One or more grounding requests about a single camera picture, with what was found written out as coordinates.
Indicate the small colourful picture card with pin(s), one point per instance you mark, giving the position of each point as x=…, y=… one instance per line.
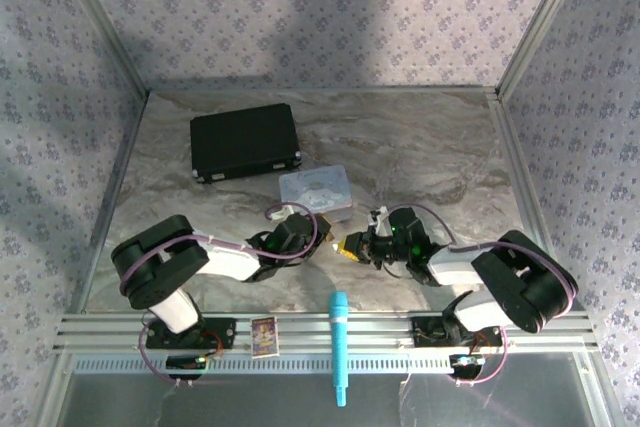
x=263, y=337

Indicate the aluminium table edge rail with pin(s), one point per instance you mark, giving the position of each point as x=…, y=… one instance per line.
x=325, y=90
x=520, y=167
x=112, y=202

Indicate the aluminium mounting rail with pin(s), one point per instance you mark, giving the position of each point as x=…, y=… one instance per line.
x=305, y=329

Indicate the light blue cartoon tin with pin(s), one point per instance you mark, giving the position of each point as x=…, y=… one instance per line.
x=317, y=187

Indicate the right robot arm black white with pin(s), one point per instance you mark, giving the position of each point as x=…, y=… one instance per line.
x=505, y=272

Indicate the small circuit board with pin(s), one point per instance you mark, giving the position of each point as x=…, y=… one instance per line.
x=186, y=363
x=466, y=363

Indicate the grey metal sheet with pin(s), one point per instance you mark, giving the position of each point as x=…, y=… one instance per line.
x=250, y=402

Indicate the aluminium frame post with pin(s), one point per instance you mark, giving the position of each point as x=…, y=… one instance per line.
x=545, y=17
x=100, y=22

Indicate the cyan marker pen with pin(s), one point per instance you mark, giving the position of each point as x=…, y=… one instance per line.
x=338, y=342

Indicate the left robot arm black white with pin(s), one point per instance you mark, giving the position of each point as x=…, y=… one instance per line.
x=225, y=261

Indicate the left small circuit board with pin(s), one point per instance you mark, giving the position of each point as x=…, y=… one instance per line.
x=186, y=363

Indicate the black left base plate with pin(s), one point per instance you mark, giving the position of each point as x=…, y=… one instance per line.
x=220, y=332

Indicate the right small circuit board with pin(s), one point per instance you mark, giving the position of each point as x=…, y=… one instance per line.
x=466, y=363

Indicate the black hard case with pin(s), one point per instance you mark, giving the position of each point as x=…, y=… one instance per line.
x=244, y=141

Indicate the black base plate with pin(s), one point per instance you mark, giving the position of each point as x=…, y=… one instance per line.
x=220, y=332
x=430, y=332

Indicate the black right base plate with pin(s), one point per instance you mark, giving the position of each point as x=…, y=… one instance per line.
x=430, y=332

